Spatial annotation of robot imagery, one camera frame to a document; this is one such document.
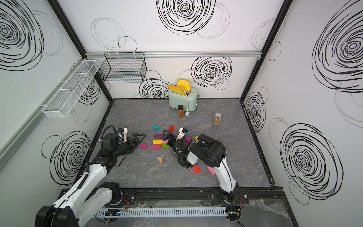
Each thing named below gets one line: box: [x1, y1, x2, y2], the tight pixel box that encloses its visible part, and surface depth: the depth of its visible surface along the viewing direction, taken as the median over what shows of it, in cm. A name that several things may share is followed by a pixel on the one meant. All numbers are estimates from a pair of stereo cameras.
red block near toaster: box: [168, 125, 175, 133], surface depth 104 cm
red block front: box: [192, 163, 202, 175], surface depth 84 cm
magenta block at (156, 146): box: [152, 144, 162, 149], surface depth 95 cm
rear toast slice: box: [176, 78, 191, 93], surface depth 105 cm
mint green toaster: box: [168, 87, 199, 112], surface depth 105 cm
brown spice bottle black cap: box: [177, 104, 185, 119], surface depth 105 cm
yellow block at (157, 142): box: [152, 139, 163, 145], surface depth 96 cm
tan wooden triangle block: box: [156, 157, 164, 166], surface depth 86 cm
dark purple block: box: [153, 133, 164, 139], surface depth 99 cm
